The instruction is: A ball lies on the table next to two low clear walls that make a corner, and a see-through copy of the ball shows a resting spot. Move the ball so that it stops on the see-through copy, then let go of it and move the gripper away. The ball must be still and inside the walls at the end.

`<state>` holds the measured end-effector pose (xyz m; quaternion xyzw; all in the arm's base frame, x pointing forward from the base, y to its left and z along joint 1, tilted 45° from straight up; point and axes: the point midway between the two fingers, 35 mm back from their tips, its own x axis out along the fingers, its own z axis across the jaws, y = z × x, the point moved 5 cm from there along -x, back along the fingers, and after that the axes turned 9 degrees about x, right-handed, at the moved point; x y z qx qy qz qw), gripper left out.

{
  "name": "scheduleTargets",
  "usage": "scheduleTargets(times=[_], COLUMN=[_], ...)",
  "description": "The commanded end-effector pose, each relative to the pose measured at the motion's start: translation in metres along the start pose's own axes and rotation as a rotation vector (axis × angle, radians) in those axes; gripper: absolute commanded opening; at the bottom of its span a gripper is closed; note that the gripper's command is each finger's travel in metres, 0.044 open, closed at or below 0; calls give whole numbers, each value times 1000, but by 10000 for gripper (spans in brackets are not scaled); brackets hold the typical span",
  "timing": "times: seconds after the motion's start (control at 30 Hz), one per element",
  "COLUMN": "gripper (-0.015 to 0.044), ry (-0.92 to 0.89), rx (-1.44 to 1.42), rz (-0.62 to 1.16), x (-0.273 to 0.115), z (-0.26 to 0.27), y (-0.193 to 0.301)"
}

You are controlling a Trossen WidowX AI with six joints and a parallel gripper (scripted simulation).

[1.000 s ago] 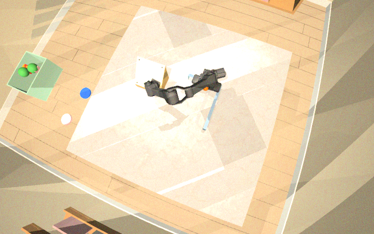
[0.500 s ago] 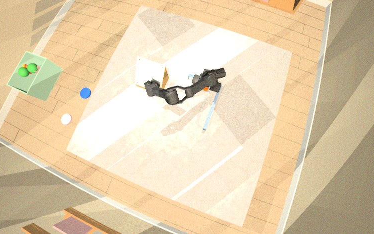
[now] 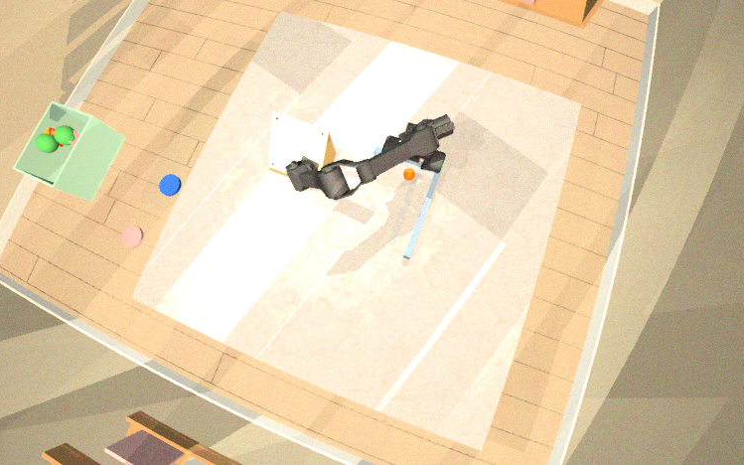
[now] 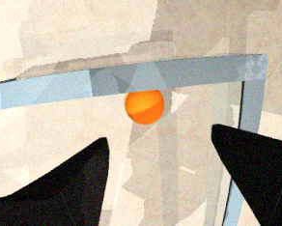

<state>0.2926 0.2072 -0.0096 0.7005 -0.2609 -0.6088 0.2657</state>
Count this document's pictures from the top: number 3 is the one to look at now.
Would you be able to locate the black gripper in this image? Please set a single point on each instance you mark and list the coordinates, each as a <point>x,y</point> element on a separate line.
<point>432,163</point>

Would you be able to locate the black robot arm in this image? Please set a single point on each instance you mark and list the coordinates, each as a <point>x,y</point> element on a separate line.
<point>418,140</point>

